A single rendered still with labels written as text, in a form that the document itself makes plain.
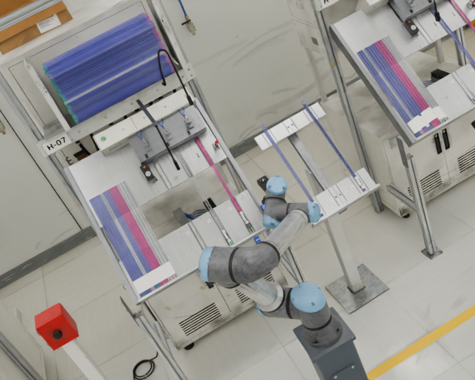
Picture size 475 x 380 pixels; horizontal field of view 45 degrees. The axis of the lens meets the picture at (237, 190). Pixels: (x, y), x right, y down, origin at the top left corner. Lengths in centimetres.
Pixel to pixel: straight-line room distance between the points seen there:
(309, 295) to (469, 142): 168
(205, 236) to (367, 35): 126
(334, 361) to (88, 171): 137
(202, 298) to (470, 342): 130
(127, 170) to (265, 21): 209
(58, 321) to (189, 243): 67
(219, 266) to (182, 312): 127
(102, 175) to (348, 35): 136
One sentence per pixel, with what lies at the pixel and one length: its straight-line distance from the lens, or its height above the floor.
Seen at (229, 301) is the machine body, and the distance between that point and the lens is 316.
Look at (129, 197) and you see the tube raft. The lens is 267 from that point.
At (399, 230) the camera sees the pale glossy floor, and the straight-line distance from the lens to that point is 345.
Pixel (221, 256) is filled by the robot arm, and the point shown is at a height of 115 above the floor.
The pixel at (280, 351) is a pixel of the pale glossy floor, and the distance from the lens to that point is 306.
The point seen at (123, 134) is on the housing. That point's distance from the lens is 269.
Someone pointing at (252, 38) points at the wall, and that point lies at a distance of 444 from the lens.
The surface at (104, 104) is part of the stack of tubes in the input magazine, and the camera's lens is 265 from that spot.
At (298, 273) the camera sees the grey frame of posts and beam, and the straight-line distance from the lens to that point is 285.
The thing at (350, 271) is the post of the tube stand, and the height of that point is 17.
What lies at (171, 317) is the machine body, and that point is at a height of 29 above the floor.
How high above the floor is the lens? 228
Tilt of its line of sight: 32 degrees down
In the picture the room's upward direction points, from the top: 25 degrees counter-clockwise
